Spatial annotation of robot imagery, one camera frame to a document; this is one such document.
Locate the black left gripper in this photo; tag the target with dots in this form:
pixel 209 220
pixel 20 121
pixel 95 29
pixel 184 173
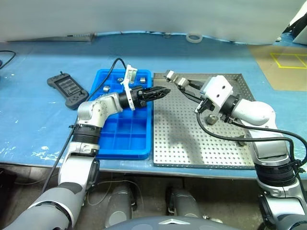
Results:
pixel 139 98

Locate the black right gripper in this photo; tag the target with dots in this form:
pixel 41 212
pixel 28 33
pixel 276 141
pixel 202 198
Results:
pixel 204 105

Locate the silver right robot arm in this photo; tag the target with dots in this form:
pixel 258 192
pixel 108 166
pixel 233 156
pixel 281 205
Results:
pixel 254 112

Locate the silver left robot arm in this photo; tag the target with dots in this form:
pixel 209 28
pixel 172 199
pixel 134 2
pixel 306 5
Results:
pixel 100 110

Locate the blue compartment tray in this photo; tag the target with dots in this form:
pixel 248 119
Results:
pixel 134 143

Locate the white tape roll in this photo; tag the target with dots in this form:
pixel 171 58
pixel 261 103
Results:
pixel 189 39

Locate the perforated metal tray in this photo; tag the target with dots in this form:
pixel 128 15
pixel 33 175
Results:
pixel 182 148

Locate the brown cardboard mat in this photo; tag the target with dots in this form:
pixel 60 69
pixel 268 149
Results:
pixel 263 72

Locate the yellow tape square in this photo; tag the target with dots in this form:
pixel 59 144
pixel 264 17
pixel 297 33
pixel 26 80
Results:
pixel 279 67

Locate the black handheld controller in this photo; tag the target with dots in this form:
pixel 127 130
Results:
pixel 64 86

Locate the grey aluminium bar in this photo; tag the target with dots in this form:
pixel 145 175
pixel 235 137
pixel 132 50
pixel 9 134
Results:
pixel 60 38

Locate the dark grey rounded shape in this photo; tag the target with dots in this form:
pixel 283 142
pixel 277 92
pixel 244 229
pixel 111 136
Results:
pixel 120 206
pixel 182 203

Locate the grey robot torso with logo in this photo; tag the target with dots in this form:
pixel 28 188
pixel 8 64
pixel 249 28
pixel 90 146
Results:
pixel 168 224

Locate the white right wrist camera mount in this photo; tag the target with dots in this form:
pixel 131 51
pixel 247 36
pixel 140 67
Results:
pixel 220 88

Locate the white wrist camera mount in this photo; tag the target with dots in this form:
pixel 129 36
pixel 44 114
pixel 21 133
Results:
pixel 131 74
pixel 220 88

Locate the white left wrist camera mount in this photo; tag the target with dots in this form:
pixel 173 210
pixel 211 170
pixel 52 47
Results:
pixel 131 74

